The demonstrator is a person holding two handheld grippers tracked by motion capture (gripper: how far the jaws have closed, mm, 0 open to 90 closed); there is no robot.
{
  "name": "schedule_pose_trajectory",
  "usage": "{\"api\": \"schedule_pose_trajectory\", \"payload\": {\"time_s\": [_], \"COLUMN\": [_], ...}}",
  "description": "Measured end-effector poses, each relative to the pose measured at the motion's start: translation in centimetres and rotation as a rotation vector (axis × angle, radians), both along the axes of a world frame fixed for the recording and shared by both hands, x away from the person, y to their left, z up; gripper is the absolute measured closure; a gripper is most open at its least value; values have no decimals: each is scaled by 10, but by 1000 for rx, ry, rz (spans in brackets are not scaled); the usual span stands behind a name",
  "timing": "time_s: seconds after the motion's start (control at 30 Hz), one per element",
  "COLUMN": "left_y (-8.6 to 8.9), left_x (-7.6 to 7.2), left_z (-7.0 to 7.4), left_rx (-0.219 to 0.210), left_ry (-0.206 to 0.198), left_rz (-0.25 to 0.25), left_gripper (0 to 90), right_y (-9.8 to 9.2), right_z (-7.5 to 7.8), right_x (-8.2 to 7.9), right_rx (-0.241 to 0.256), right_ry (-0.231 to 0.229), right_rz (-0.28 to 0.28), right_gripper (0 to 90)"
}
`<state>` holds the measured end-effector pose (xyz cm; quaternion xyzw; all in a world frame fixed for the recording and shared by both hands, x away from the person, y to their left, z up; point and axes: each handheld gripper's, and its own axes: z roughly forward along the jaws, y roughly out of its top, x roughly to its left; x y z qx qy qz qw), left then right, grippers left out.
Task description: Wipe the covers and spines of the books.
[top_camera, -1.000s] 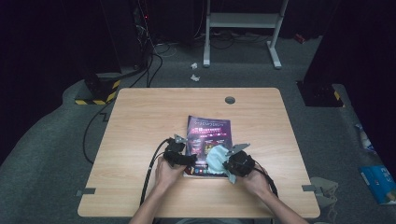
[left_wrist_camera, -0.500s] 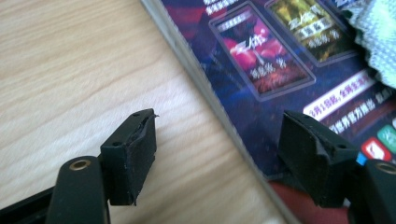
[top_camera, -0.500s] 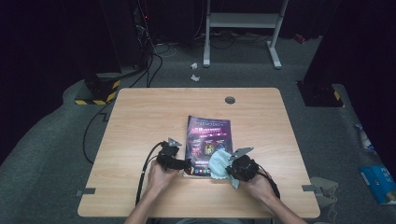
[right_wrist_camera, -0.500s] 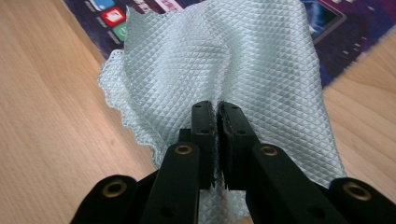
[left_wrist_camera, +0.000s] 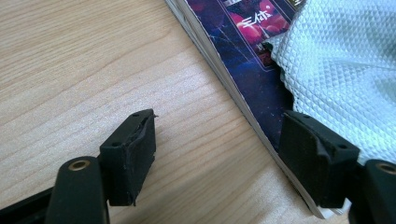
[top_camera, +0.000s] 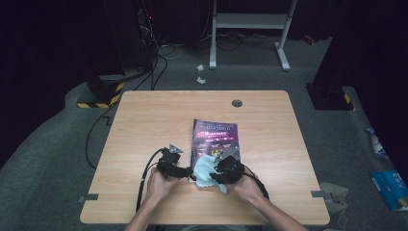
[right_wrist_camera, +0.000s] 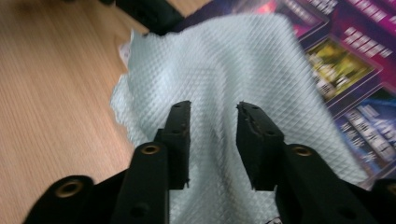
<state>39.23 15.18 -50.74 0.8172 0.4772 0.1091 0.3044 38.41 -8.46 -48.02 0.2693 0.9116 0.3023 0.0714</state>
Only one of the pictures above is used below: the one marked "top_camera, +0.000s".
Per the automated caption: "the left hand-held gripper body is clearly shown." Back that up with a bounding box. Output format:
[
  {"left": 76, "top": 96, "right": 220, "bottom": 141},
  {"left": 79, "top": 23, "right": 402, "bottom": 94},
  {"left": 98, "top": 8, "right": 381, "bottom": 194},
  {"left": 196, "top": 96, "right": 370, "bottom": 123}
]
[{"left": 157, "top": 143, "right": 185, "bottom": 179}]

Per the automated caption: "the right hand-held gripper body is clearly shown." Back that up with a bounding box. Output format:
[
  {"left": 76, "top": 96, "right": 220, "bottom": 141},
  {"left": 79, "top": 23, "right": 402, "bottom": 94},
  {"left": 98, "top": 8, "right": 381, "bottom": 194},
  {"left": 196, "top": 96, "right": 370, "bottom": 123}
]
[{"left": 213, "top": 147, "right": 246, "bottom": 186}]

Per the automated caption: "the light blue cloth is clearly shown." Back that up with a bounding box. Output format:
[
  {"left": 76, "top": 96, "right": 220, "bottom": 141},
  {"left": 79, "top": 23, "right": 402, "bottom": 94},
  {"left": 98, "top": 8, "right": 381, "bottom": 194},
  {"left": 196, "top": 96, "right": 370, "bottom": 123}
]
[{"left": 191, "top": 154, "right": 229, "bottom": 195}]

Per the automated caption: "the glossy magazine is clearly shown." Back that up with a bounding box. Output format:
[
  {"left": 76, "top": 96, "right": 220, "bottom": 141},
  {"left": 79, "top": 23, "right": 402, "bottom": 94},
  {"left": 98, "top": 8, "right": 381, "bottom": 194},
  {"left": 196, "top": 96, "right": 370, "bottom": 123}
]
[{"left": 191, "top": 118, "right": 242, "bottom": 184}]

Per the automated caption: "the person's right hand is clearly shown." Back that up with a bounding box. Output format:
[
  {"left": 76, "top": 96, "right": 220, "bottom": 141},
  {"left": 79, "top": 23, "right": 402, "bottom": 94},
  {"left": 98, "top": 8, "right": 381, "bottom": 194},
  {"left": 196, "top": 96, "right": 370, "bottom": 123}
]
[{"left": 230, "top": 174, "right": 264, "bottom": 206}]

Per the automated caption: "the person's left hand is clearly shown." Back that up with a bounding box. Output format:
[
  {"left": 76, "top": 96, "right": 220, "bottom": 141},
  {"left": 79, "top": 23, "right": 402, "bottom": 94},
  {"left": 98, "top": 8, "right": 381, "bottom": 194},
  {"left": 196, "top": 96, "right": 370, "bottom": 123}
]
[{"left": 145, "top": 167, "right": 179, "bottom": 206}]

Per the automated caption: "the person's dark clothing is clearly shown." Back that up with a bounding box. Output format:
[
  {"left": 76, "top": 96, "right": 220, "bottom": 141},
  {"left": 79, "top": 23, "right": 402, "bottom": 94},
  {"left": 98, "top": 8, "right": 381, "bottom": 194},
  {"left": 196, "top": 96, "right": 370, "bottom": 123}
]
[{"left": 179, "top": 224, "right": 254, "bottom": 231}]

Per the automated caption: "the black yellow striped base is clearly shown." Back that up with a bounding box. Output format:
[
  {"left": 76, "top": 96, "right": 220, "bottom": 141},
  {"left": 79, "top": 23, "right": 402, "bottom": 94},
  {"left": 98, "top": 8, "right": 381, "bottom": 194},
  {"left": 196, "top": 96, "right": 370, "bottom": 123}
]
[
  {"left": 306, "top": 83, "right": 355, "bottom": 112},
  {"left": 76, "top": 75, "right": 125, "bottom": 110}
]

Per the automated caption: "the dark equipment rack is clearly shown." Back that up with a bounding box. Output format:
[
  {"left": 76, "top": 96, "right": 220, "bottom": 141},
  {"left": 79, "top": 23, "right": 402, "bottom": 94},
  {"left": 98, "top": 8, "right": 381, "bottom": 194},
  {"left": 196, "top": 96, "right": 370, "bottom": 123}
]
[{"left": 138, "top": 0, "right": 162, "bottom": 71}]

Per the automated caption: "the white and blue packet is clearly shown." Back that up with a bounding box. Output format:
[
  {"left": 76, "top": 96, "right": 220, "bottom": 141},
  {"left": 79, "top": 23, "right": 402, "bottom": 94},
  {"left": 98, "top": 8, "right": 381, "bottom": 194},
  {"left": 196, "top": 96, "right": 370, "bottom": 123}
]
[{"left": 365, "top": 127, "right": 391, "bottom": 159}]

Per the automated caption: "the white metal stand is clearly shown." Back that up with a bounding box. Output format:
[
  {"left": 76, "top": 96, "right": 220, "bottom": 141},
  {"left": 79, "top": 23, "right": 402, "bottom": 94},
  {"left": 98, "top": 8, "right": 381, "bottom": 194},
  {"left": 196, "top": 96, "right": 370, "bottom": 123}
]
[{"left": 209, "top": 0, "right": 297, "bottom": 72}]

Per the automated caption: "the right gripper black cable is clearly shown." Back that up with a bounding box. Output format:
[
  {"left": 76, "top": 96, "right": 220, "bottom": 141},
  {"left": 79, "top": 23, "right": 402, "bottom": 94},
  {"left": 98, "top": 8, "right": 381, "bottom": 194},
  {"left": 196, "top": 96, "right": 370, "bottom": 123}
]
[{"left": 242, "top": 165, "right": 270, "bottom": 201}]

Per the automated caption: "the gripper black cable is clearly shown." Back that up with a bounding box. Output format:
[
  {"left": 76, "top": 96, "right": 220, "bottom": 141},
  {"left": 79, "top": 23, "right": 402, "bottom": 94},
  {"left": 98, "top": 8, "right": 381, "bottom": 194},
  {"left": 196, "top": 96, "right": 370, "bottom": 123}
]
[
  {"left": 242, "top": 165, "right": 270, "bottom": 201},
  {"left": 136, "top": 147, "right": 167, "bottom": 213}
]

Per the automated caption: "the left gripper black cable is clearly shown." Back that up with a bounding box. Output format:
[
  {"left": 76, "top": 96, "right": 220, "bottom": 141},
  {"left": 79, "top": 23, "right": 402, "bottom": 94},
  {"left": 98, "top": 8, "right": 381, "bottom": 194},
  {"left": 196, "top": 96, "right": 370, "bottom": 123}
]
[{"left": 136, "top": 147, "right": 167, "bottom": 213}]

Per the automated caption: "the black floor cable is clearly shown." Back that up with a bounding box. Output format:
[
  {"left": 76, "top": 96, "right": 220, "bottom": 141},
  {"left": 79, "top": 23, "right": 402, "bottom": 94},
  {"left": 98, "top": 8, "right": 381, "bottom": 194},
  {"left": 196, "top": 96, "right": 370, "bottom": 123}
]
[{"left": 85, "top": 104, "right": 118, "bottom": 170}]

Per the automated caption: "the black cable bundle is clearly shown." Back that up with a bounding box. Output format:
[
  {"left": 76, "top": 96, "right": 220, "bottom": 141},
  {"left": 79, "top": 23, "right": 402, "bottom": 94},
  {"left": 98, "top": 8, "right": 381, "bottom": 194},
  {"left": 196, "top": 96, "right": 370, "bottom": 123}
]
[{"left": 217, "top": 30, "right": 280, "bottom": 52}]

